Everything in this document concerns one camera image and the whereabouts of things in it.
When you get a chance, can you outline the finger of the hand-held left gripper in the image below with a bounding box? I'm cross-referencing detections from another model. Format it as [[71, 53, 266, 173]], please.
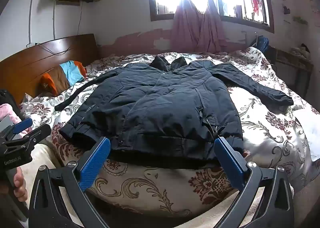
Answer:
[[22, 124, 52, 149], [12, 118, 33, 135]]

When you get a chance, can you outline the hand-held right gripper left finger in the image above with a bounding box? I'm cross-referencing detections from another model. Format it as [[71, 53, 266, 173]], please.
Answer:
[[28, 136, 112, 228]]

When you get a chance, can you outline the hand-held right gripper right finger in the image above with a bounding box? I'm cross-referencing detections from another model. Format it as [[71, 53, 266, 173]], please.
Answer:
[[214, 137, 295, 228]]

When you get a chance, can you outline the black padded jacket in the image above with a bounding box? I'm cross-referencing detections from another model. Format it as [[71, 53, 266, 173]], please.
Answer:
[[54, 55, 294, 169]]

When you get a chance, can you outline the person's left hand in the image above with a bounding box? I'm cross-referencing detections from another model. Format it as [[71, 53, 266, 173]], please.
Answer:
[[12, 167, 28, 203]]

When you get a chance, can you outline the pink cloth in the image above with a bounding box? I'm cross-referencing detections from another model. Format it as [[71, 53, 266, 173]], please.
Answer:
[[0, 104, 33, 134]]

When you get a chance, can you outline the cream fleece blanket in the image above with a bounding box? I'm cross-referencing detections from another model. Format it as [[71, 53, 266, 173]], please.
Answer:
[[14, 140, 85, 228]]

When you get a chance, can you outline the floral bed quilt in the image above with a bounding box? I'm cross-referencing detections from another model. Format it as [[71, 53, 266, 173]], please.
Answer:
[[19, 46, 320, 218]]

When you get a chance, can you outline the wooden headboard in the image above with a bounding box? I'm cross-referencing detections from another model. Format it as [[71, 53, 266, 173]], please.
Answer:
[[0, 33, 99, 104]]

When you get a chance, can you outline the orange brown blue pillow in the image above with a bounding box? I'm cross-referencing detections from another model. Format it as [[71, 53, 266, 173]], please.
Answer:
[[40, 60, 87, 97]]

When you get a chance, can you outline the white cloth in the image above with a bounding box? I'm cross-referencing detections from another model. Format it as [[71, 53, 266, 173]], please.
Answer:
[[297, 110, 320, 148]]

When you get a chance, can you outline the wooden side table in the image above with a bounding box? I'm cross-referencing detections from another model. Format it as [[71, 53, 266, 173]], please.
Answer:
[[271, 46, 314, 98]]

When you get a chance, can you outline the blue backpack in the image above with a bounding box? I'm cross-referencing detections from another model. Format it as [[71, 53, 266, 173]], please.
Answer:
[[255, 36, 270, 53]]

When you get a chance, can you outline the thin headboard cable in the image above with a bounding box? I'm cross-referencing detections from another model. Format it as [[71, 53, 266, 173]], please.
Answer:
[[37, 43, 72, 56]]

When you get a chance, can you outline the white wall pipe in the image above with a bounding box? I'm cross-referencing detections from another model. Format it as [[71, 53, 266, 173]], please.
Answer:
[[52, 5, 57, 40], [28, 0, 42, 46]]

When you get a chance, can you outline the thin hanging cable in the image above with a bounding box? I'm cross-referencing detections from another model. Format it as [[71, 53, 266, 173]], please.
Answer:
[[76, 0, 85, 35]]

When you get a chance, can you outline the wooden wall shelf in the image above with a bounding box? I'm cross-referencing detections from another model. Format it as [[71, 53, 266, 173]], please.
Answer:
[[56, 0, 80, 7]]

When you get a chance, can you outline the dark window frame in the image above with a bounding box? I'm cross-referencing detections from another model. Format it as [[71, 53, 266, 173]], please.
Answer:
[[147, 0, 275, 33]]

